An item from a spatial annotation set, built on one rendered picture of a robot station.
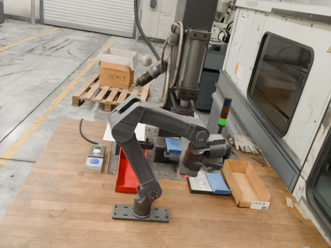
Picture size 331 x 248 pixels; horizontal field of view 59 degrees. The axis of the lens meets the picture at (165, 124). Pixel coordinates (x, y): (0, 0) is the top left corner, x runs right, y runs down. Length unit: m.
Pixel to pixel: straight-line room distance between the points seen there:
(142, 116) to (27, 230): 0.50
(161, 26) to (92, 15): 2.32
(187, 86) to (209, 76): 3.20
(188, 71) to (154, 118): 0.43
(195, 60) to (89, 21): 9.51
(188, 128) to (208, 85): 3.58
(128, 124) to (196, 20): 0.62
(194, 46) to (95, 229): 0.76
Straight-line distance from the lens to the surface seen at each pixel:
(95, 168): 1.25
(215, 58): 4.38
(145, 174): 0.94
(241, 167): 1.43
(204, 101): 4.53
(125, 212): 1.07
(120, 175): 1.25
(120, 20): 10.47
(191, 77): 1.23
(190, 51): 1.21
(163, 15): 10.43
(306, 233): 1.27
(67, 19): 10.81
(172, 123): 0.87
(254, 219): 1.21
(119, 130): 0.82
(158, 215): 1.08
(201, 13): 1.28
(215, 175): 1.34
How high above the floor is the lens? 1.62
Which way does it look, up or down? 24 degrees down
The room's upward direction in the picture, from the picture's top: 10 degrees clockwise
